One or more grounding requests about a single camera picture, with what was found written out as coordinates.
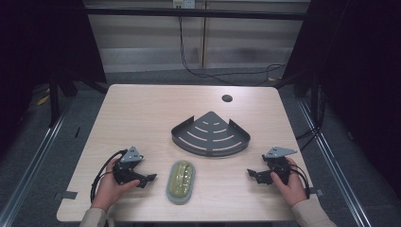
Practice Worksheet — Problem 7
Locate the dark grey corner shelf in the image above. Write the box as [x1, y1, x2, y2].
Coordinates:
[170, 111, 252, 158]

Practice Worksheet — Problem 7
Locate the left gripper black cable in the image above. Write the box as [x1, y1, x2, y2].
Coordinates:
[90, 148, 129, 203]

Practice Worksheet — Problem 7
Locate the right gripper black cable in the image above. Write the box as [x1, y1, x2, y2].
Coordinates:
[288, 164, 311, 200]

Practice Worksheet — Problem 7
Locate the black curtain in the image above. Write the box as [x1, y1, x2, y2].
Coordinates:
[0, 0, 108, 159]
[282, 0, 401, 198]

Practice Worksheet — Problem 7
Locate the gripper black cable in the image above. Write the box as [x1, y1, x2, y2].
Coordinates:
[90, 148, 129, 203]
[288, 164, 311, 200]

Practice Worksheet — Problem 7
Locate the black power cable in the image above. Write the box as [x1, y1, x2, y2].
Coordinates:
[178, 16, 288, 87]

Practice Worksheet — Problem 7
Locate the black metal stand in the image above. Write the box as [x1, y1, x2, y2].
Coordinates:
[47, 74, 78, 129]
[294, 74, 325, 151]

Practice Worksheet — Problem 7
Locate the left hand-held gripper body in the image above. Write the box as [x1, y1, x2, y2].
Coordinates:
[113, 146, 145, 185]

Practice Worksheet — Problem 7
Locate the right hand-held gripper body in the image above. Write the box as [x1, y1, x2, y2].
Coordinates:
[262, 146, 298, 185]

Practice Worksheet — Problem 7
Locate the white wall socket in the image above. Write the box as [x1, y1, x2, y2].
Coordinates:
[171, 0, 197, 9]

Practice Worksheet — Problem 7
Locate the person's left hand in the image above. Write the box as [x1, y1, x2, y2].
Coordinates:
[91, 157, 141, 212]

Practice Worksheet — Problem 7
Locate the person's right hand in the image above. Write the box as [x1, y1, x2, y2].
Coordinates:
[270, 156, 308, 208]

